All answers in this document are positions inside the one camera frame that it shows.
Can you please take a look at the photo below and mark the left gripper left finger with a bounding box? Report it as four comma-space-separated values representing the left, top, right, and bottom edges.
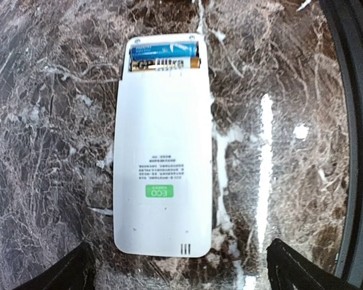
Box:
15, 242, 96, 290

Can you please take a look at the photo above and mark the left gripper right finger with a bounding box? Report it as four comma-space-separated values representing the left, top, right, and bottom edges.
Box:
267, 239, 357, 290

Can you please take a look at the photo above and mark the white remote control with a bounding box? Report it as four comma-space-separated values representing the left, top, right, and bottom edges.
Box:
113, 33, 213, 258

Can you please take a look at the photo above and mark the gold black battery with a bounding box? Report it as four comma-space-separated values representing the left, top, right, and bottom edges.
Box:
130, 57, 200, 72

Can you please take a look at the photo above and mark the blue battery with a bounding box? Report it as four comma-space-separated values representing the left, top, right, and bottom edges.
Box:
129, 42, 198, 60

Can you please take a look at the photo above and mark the black front rail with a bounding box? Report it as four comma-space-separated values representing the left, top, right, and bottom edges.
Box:
320, 1, 363, 289

